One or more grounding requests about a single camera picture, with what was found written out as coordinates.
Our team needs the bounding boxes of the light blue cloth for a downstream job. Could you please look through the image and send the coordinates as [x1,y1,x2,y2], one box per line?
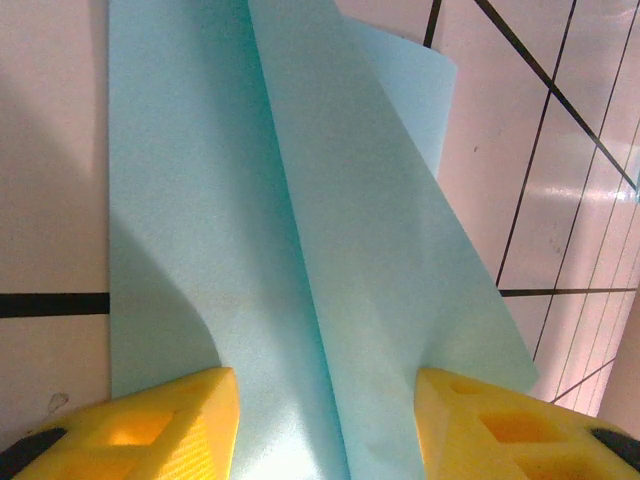
[107,0,542,480]

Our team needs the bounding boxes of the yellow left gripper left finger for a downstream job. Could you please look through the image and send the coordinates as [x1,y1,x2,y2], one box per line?
[0,366,241,480]

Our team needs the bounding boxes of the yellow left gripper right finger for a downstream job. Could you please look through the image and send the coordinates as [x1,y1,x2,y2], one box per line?
[414,367,640,480]

